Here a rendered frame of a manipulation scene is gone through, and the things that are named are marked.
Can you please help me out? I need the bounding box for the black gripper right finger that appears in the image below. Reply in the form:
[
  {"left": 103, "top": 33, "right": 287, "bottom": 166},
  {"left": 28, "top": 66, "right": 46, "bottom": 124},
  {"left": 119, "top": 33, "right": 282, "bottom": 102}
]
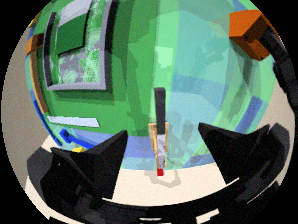
[{"left": 198, "top": 123, "right": 270, "bottom": 185}]

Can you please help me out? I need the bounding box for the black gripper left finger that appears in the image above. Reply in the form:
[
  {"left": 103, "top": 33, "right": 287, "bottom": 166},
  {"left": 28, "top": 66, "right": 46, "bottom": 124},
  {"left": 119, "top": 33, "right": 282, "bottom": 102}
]
[{"left": 49, "top": 129, "right": 129, "bottom": 200}]

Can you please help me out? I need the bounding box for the green flat mat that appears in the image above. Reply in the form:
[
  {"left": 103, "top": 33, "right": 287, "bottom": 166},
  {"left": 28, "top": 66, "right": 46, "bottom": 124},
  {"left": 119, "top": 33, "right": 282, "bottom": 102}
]
[{"left": 33, "top": 0, "right": 157, "bottom": 136}]

